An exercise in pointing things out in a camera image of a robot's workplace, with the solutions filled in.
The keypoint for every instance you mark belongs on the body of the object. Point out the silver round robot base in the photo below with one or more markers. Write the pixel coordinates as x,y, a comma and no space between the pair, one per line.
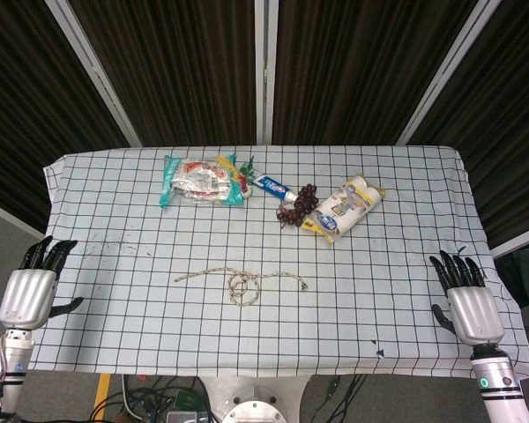
258,401

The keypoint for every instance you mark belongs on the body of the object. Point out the teal silver snack bag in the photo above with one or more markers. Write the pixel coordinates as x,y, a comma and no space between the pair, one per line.
198,183

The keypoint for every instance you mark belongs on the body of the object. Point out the white black grid tablecloth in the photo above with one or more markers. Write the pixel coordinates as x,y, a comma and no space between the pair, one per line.
264,260

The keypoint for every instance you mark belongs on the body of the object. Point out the white cups yellow package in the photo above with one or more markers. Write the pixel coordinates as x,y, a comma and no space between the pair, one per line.
344,209

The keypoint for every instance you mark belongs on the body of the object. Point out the white metal frame post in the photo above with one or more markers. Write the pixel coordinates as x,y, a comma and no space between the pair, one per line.
265,72
449,72
92,72

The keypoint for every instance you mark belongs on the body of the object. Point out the green yellow small packet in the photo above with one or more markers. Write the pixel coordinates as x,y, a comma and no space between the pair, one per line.
240,174

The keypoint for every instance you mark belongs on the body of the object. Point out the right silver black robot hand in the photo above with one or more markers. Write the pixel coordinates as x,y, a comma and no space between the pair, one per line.
475,308

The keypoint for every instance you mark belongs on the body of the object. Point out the dark corrugated curtain panel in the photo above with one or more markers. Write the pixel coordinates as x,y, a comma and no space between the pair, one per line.
502,132
370,72
35,110
167,72

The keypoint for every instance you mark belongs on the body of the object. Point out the blue white toothpaste tube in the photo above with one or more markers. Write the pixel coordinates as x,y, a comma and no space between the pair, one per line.
273,186

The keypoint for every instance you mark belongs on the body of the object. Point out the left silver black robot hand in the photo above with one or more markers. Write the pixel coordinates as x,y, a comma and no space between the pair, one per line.
26,295

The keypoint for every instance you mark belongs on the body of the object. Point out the dark red grape bunch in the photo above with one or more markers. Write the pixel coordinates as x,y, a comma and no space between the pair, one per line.
297,207

